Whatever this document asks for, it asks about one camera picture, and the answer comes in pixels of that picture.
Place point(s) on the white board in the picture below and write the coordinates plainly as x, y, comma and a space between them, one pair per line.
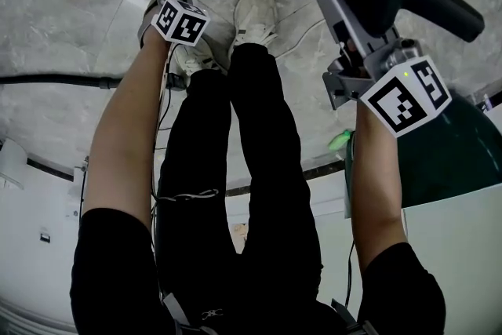
459, 247

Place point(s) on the black shirt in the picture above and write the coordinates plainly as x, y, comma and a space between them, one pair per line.
113, 278

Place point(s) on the white cabinet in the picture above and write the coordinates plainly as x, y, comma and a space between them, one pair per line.
35, 231

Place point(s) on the dark green vacuum canister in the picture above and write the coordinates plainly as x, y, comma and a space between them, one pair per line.
451, 153

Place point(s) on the person's right forearm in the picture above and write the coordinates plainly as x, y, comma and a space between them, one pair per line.
376, 184

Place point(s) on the black trousers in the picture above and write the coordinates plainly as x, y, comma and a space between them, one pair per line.
255, 176

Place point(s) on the person's right white shoe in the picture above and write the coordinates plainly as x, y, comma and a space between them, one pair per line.
255, 15

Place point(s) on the person's left forearm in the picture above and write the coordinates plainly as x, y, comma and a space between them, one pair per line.
121, 121

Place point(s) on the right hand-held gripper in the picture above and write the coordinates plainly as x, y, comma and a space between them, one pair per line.
400, 98

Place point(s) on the person's left white shoe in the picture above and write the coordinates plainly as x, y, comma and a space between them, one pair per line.
194, 60

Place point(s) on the small green object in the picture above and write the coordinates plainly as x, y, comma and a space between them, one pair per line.
339, 140

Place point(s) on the person's white shoe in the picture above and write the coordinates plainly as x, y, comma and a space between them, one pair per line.
194, 60
255, 15

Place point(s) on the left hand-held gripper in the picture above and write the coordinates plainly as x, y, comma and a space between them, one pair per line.
181, 22

